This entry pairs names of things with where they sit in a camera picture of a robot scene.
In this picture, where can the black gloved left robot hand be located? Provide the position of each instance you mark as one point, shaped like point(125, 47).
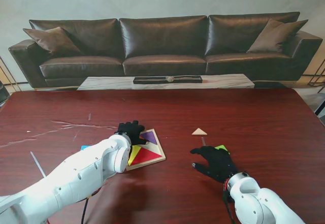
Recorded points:
point(132, 132)

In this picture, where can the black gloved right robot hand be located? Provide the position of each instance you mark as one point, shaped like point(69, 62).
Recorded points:
point(218, 163)

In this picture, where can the small glass ball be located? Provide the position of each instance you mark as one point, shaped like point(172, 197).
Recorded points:
point(170, 79)

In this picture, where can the dark brown leather sofa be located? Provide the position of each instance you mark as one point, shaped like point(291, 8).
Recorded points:
point(162, 43)

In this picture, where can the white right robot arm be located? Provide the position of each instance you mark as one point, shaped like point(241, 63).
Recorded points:
point(256, 201)

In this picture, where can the blue tangram triangle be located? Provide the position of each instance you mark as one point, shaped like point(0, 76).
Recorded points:
point(84, 147)

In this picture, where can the large red tangram triangle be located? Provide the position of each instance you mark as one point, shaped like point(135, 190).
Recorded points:
point(148, 156)

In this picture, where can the small natural wood triangle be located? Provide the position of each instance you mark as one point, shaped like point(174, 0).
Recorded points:
point(199, 132)

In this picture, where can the grey marble coffee table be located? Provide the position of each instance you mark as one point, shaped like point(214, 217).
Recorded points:
point(106, 83)

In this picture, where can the long black decorative tray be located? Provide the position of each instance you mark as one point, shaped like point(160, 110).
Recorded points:
point(149, 80)

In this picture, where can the black chair edge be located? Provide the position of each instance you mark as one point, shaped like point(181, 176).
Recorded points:
point(2, 94)

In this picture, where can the square wooden puzzle tray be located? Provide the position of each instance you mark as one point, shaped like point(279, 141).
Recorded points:
point(157, 155)

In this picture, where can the green tangram square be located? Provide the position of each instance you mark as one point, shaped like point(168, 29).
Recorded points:
point(223, 147)

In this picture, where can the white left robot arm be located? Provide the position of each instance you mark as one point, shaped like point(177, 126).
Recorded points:
point(68, 178)

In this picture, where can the clear tape strip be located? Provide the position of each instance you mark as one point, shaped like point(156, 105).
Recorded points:
point(203, 141)

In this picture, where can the purple tangram triangle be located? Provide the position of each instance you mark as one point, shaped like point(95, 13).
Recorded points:
point(149, 137)

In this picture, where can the thin metal side table frame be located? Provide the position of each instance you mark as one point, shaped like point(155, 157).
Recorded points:
point(10, 78)
point(316, 76)

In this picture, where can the brown throw pillow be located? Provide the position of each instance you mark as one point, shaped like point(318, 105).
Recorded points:
point(53, 41)
point(276, 37)

